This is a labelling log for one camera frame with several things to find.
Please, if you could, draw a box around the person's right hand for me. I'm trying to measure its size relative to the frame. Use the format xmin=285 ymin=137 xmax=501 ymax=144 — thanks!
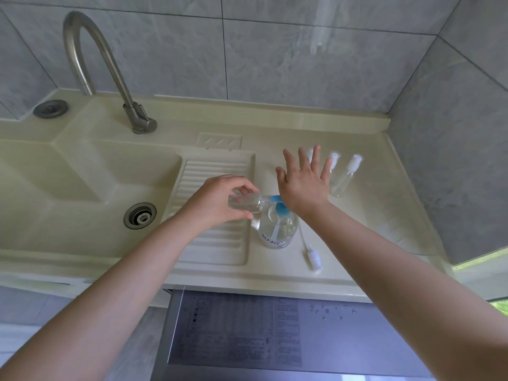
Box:
xmin=275 ymin=144 xmax=333 ymax=219

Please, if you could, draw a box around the person's left hand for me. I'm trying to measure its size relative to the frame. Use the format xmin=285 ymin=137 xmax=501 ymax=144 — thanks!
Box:
xmin=176 ymin=174 xmax=261 ymax=231

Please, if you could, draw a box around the clear hand sanitizer pump bottle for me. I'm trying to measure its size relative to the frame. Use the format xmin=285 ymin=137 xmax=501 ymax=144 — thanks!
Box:
xmin=258 ymin=195 xmax=299 ymax=250

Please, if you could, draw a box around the white spray cap with tube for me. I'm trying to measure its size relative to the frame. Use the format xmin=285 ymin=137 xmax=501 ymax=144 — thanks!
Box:
xmin=297 ymin=230 xmax=324 ymax=273

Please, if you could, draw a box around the person's left forearm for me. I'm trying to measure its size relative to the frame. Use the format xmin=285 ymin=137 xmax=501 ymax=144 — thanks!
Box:
xmin=0 ymin=216 xmax=199 ymax=381

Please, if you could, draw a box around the person's right forearm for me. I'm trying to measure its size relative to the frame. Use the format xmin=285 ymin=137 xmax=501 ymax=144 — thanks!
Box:
xmin=300 ymin=200 xmax=508 ymax=381

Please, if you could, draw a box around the steel sink drain strainer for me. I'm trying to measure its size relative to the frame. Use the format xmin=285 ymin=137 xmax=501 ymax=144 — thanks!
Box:
xmin=123 ymin=202 xmax=157 ymax=230

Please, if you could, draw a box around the grey washing machine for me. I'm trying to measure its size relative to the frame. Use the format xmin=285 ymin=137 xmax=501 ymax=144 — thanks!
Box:
xmin=150 ymin=289 xmax=437 ymax=381

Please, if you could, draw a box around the curved steel faucet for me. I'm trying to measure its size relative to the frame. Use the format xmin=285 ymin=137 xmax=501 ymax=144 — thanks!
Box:
xmin=63 ymin=11 xmax=158 ymax=134

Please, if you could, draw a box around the cream sink with washboard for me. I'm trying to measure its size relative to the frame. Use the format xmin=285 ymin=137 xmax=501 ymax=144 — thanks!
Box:
xmin=0 ymin=89 xmax=455 ymax=304

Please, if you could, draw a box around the round steel hole cover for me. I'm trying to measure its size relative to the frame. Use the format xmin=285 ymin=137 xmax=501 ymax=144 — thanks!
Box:
xmin=33 ymin=99 xmax=69 ymax=120

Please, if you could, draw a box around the glass window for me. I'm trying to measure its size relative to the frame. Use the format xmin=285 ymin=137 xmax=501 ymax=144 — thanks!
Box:
xmin=452 ymin=253 xmax=508 ymax=318

